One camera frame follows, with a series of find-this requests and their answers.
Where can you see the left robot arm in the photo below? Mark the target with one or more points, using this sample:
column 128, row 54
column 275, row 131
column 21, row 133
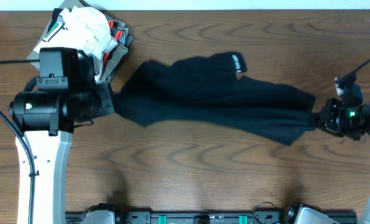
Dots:
column 65, row 96

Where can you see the red and grey folded garment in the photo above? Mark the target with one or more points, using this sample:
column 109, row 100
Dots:
column 115, row 44

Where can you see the olive folded garment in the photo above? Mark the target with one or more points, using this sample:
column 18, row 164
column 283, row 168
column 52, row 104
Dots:
column 69, row 4

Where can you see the white folded garment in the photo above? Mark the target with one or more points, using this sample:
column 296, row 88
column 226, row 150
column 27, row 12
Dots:
column 81, row 28

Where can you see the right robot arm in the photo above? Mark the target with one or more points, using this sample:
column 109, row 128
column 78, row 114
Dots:
column 349, row 92

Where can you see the black t-shirt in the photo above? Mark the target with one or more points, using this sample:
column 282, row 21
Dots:
column 215, row 90

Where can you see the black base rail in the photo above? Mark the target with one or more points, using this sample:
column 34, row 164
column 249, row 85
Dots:
column 213, row 218

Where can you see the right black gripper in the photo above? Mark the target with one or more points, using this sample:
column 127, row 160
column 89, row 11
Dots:
column 328, row 119

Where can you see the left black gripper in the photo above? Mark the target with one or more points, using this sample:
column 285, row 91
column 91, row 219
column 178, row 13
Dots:
column 103, row 91

